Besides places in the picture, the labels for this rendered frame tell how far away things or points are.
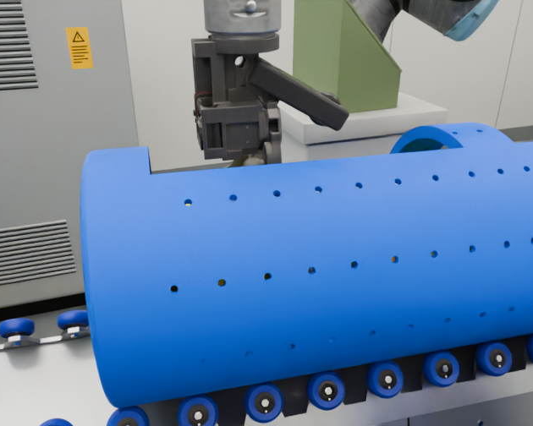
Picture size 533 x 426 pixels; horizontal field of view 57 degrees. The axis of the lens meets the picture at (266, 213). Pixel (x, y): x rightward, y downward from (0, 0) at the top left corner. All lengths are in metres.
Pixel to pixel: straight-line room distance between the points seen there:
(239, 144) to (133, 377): 0.25
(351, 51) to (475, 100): 3.59
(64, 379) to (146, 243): 0.32
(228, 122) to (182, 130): 2.96
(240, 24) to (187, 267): 0.23
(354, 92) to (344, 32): 0.12
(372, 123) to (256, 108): 0.52
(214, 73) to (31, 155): 1.66
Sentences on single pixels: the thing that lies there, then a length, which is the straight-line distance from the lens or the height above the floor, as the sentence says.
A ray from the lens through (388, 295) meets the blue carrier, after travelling 0.50.
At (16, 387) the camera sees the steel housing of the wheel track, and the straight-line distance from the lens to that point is 0.73.
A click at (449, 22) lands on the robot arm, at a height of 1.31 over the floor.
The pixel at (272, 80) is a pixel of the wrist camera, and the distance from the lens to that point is 0.50.
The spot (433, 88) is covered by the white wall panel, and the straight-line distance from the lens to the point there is 4.23.
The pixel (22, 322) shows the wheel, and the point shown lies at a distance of 0.75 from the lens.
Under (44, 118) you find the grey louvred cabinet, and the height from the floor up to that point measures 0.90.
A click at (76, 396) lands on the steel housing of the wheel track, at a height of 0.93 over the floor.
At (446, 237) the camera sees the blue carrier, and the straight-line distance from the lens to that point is 0.52.
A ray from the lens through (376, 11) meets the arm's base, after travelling 1.06.
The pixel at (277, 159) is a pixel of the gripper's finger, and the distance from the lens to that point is 0.50.
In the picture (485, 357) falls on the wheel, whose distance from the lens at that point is 0.69.
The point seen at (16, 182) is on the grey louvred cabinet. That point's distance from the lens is 2.16.
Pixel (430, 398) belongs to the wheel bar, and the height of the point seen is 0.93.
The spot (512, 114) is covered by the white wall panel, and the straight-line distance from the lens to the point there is 4.86.
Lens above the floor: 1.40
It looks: 26 degrees down
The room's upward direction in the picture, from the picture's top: straight up
